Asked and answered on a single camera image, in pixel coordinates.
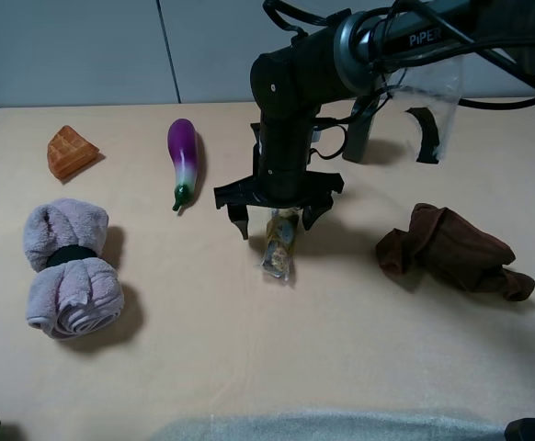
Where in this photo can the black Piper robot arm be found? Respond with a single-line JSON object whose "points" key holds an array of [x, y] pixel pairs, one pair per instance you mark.
{"points": [[333, 73]]}

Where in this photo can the orange waffle piece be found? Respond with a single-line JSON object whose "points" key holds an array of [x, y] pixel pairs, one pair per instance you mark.
{"points": [[68, 152]]}

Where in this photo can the purple toy eggplant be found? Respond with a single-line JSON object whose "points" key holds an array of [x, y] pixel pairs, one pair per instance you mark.
{"points": [[182, 145]]}

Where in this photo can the black pump bottle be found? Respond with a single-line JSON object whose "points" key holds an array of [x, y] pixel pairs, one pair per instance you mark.
{"points": [[357, 138]]}

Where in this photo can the gold chocolate snack packet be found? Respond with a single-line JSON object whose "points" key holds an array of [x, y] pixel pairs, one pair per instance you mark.
{"points": [[281, 233]]}

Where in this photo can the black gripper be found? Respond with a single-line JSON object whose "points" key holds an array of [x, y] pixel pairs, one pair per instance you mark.
{"points": [[280, 178]]}

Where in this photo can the black band around towel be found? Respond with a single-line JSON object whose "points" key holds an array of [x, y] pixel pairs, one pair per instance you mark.
{"points": [[69, 253]]}

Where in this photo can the rolled lavender towel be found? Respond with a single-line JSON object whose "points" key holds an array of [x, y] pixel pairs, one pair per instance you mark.
{"points": [[79, 297]]}

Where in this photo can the crumpled brown cloth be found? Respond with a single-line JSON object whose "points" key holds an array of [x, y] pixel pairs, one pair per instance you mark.
{"points": [[451, 248]]}

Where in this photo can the grey foam mat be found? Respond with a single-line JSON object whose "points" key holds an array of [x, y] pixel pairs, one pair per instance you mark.
{"points": [[317, 425]]}

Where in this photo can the black block bottom right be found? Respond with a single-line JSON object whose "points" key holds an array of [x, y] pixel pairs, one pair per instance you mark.
{"points": [[521, 430]]}

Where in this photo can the clear plastic cable cover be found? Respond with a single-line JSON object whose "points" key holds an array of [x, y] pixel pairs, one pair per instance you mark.
{"points": [[420, 106]]}

